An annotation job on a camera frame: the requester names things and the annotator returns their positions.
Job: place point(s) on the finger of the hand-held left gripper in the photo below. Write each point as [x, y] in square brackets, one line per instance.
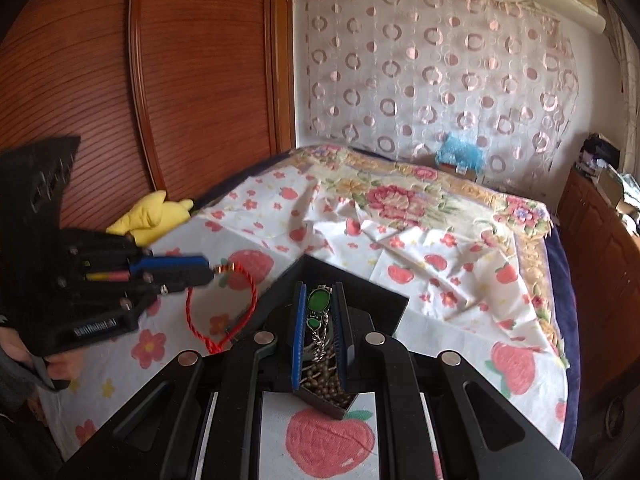
[170, 262]
[185, 279]

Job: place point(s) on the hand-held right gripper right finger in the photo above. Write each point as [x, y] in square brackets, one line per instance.
[340, 330]

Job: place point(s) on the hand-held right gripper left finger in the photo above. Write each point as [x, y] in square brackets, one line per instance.
[299, 330]

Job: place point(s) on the yellow plush toy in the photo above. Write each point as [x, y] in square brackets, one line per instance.
[150, 215]

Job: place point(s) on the black square box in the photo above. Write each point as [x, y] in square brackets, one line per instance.
[370, 305]

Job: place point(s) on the strawberry print sheet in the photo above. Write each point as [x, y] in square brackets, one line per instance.
[450, 290]

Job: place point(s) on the wooden wardrobe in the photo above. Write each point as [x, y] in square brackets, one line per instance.
[200, 60]

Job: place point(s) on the floral blanket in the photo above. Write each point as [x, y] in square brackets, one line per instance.
[400, 200]

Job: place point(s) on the dark blue bed sheet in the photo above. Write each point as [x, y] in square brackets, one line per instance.
[562, 310]

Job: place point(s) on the long wooden cabinet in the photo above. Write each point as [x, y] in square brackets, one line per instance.
[590, 240]

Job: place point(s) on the blue plastic bag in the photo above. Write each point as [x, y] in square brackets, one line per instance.
[460, 152]

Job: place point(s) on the stack of books and papers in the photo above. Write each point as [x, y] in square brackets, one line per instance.
[622, 195]

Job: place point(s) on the person's left hand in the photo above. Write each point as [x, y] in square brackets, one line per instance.
[62, 367]

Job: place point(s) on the pile of dark bags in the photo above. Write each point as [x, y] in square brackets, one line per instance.
[597, 152]

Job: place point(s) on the beige window curtain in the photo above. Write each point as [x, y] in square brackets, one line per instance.
[627, 80]

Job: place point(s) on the sheer curtain with pink circles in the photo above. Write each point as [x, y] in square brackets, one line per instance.
[425, 70]

